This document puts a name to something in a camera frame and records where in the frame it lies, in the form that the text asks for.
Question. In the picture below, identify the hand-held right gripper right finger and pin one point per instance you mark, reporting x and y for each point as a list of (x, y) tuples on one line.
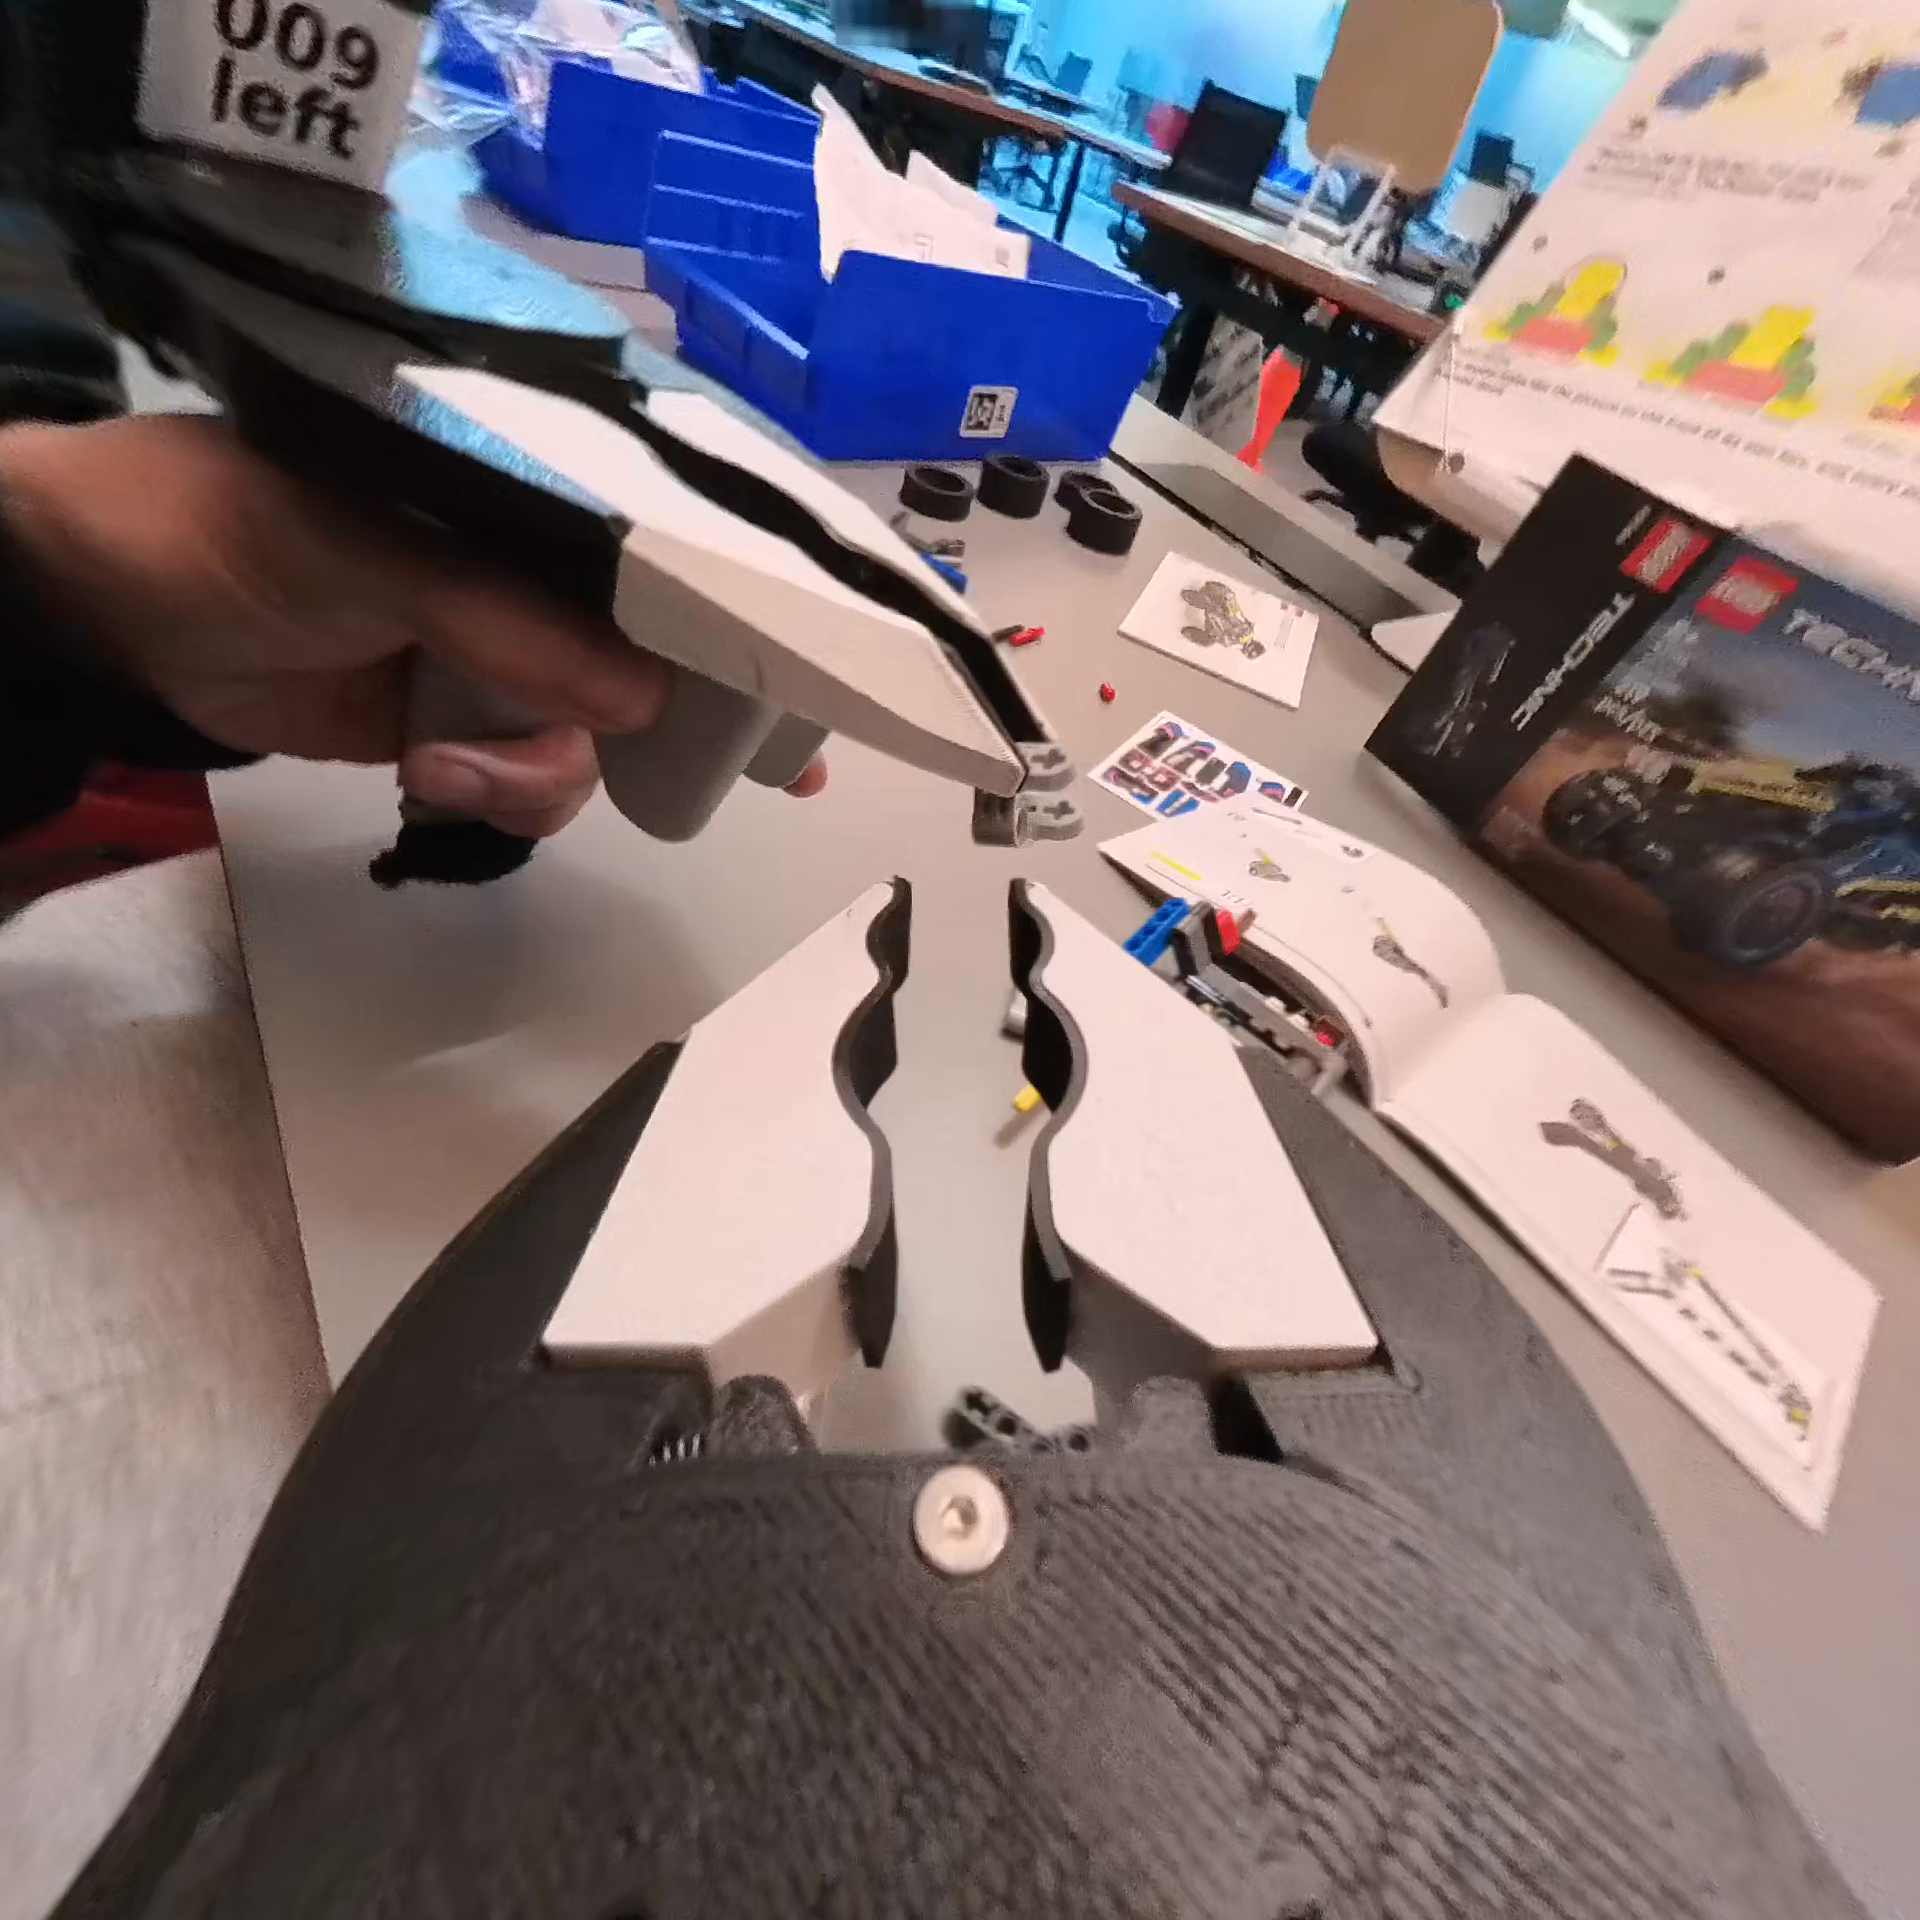
[(1183, 1199)]

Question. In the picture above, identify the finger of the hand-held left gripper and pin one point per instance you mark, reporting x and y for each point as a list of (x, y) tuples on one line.
[(781, 473), (751, 615)]

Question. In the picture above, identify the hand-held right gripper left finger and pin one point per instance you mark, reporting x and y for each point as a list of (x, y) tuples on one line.
[(721, 1183)]

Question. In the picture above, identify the dark grey angled lego beam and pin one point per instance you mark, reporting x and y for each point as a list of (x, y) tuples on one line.
[(990, 1410)]

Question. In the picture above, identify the light grey lego connector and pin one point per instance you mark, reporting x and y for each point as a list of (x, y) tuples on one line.
[(1049, 763), (1028, 817)]

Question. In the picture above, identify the person's left forearm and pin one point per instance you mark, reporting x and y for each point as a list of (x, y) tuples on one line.
[(47, 350)]

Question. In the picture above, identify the black lego tire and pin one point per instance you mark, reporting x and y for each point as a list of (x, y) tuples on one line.
[(1107, 525), (1080, 482), (938, 492), (1014, 482)]

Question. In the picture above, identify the dark grey lego piece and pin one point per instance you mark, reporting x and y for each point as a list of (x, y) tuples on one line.
[(927, 536)]

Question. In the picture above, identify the blue lego piece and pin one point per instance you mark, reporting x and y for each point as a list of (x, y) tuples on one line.
[(944, 566)]

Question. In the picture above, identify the partly built lego chassis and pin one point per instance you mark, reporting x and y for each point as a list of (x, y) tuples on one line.
[(1245, 988)]

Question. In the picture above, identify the open lego instruction book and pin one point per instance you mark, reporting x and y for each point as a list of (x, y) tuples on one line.
[(1577, 1138)]

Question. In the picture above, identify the lego sticker sheet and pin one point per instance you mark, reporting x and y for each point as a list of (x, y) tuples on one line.
[(1192, 763)]

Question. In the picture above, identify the small lego booklet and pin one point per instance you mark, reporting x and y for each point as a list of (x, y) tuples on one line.
[(1222, 623)]

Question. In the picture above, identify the lego set box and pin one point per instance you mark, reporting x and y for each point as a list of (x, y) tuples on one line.
[(1727, 780)]

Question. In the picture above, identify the person's left hand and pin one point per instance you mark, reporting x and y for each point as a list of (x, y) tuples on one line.
[(226, 600)]

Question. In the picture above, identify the large blue plastic bin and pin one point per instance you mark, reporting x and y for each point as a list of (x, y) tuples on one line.
[(930, 360)]

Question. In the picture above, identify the clear plastic bags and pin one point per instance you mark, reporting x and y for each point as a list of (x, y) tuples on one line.
[(495, 59)]

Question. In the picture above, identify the white papers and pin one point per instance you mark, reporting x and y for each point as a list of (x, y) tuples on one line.
[(900, 209)]

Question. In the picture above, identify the orange-red cone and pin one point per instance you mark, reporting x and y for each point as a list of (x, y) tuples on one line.
[(1267, 404)]

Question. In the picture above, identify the brown wooden table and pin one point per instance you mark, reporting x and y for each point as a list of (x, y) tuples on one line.
[(1275, 254)]

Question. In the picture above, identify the black monitor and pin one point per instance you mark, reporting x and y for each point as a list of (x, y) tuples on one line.
[(1227, 140)]

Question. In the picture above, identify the red object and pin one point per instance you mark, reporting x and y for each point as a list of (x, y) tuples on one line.
[(105, 838)]

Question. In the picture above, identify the person's grey trouser leg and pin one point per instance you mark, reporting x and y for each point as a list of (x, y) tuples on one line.
[(135, 1347)]

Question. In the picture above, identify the cardboard sign on stand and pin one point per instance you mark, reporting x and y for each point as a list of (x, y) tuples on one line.
[(1402, 74)]

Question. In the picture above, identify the printed brick instruction board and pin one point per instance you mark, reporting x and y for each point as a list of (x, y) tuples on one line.
[(1697, 254)]

